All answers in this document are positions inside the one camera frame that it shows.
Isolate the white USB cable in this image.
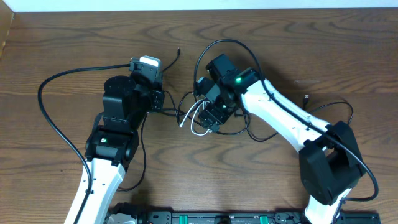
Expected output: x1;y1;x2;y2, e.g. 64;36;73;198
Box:
179;98;214;137

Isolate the black camera cable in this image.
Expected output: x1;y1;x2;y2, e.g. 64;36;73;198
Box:
193;39;380;203
37;63;131;224

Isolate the black left camera cable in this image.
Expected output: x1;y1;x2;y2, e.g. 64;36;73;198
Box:
37;63;131;224

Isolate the black right camera cable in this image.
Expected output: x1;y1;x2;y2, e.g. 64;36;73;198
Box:
193;39;380;203

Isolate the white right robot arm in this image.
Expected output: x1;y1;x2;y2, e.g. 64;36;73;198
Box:
193;54;369;223

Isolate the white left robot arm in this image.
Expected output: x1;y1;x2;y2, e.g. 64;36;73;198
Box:
65;55;164;223

